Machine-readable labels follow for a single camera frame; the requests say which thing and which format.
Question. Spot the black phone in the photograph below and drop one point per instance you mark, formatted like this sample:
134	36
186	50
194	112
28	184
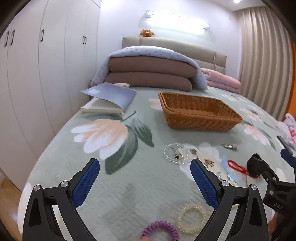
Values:
282	141

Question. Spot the black hair scrunchie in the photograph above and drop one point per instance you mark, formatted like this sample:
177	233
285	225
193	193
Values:
252	166

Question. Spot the white wardrobe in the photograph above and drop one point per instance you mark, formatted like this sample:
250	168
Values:
46	69

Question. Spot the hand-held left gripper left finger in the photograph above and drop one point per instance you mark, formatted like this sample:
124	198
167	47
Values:
85	183

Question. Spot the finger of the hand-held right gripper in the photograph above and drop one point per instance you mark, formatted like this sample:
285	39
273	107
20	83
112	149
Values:
269	172
286	154

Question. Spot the light blue hair clip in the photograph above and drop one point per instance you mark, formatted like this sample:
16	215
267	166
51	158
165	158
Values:
225	162

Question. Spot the pink folded blanket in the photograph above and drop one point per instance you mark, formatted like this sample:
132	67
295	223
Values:
222	81

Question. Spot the orange plush toy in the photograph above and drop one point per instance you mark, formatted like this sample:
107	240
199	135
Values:
146	33

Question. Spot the wall light bar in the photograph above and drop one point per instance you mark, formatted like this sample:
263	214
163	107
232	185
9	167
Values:
175	23

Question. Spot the orange curtain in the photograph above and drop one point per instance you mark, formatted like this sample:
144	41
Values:
291	81

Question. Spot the gold earring with black gem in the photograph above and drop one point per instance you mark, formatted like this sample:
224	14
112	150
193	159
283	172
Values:
177	156

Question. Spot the brown pillow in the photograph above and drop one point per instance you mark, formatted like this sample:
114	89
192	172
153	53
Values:
150	64
148	80

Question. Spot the white plastic bag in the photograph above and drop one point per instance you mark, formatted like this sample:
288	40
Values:
289	125

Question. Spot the silver hair clip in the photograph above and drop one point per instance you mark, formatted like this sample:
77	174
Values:
229	146

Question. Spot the green floral quilt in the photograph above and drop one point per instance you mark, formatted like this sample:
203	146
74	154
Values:
138	185

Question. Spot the white fluffy cloth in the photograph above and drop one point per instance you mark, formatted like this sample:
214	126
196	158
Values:
121	84

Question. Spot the brown wicker basket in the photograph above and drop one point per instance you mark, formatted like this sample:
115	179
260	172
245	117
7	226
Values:
196	120

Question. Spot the dark bookmark ribbon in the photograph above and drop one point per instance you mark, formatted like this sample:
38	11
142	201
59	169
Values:
129	114

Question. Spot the ceiling spotlight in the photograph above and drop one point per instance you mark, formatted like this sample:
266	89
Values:
236	1

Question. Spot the open book with blue cover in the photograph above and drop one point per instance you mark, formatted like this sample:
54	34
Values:
115	95

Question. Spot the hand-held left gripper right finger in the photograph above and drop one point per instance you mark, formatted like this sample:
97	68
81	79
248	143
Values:
204	183

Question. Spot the beige upholstered headboard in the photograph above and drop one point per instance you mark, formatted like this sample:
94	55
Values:
175	45

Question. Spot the beige curtain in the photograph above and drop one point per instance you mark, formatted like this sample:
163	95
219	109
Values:
261	58

